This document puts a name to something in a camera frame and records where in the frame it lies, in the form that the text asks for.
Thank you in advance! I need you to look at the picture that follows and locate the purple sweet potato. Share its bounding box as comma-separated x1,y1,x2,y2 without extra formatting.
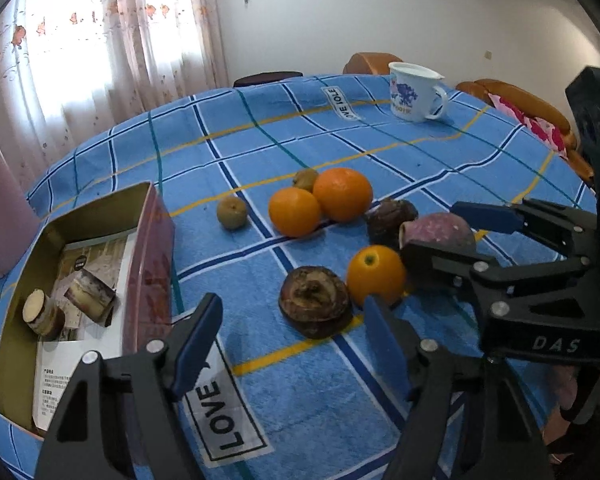
399,212,477,252

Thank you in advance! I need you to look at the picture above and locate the orange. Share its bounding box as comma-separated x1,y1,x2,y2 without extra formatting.
346,245,407,307
313,168,374,223
268,188,322,238

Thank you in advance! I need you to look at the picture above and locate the dark mangosteen back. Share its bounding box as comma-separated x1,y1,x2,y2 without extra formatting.
364,198,419,252

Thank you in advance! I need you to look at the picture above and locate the dark mangosteen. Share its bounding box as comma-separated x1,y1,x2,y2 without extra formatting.
278,266,353,339
364,198,419,252

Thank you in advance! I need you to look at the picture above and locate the cut round yam piece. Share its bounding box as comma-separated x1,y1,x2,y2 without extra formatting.
22,289,65,340

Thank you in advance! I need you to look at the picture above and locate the dark mangosteen front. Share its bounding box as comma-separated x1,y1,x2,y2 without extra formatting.
278,266,353,339

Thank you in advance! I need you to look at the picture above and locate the small brown kiwi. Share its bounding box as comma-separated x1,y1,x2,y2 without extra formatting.
216,196,248,231
292,168,320,193

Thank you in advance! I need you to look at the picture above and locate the person right hand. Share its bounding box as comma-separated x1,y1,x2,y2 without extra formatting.
550,366,600,410

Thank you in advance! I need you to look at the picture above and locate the brown leather sofa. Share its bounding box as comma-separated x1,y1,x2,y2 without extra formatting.
456,79,594,188

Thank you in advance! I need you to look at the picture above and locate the pink floral cushion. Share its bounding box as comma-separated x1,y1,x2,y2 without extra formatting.
489,93,567,159

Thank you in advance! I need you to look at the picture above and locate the pink metal tin box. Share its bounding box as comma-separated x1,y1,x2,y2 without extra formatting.
0,181,175,437

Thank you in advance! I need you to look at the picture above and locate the paper leaflet in tin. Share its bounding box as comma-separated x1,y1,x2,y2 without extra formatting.
32,230,136,432

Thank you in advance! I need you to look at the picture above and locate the white blue floral mug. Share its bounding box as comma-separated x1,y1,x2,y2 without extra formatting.
389,62,450,122

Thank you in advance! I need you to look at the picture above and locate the blue plaid tablecloth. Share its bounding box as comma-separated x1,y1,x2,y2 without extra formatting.
26,76,596,479

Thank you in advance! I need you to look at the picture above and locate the pink electric kettle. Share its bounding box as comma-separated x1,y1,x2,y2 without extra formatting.
0,149,40,278

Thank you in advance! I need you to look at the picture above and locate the dark round stool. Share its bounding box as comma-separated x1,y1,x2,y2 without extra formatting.
233,70,303,88

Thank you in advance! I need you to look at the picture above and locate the sheer floral curtain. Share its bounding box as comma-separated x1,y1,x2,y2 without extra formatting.
0,0,228,188

